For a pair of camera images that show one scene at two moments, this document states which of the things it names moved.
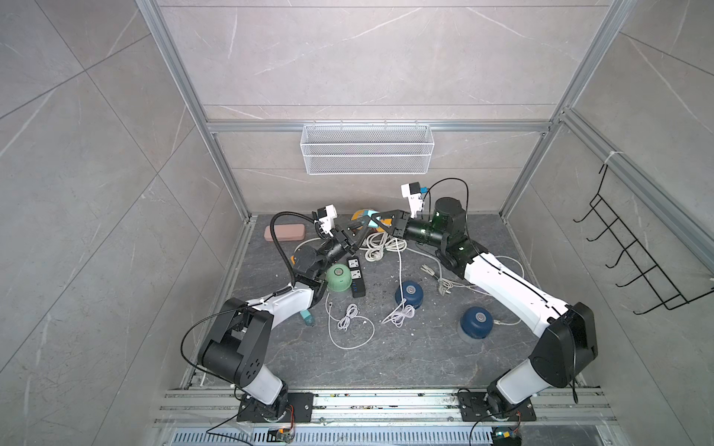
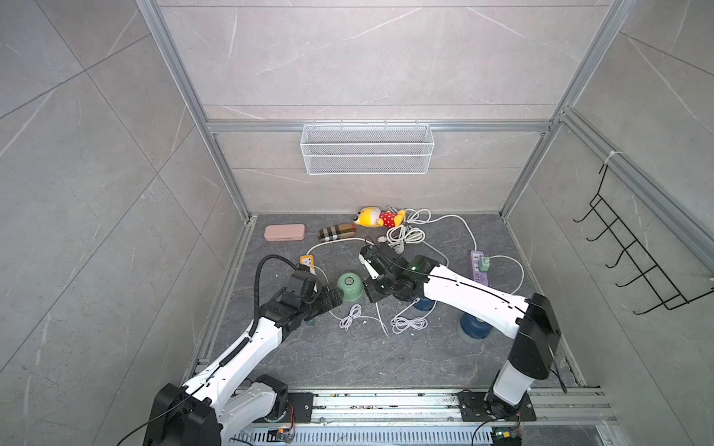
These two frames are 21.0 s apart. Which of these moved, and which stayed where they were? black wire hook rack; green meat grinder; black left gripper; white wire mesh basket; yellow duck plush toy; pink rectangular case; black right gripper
Moved: green meat grinder; black left gripper; black right gripper
Stayed: pink rectangular case; yellow duck plush toy; black wire hook rack; white wire mesh basket
